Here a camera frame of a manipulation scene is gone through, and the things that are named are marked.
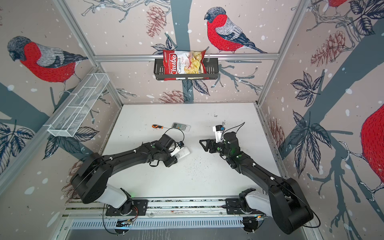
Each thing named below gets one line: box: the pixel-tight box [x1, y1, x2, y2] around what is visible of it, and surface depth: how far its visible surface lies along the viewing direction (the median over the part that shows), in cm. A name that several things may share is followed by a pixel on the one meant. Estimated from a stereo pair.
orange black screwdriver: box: [152, 124, 170, 129], surface depth 106 cm
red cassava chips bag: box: [162, 49, 210, 81], surface depth 89 cm
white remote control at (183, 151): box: [175, 146, 191, 160], surface depth 90 cm
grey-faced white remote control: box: [171, 122, 191, 133], surface depth 109 cm
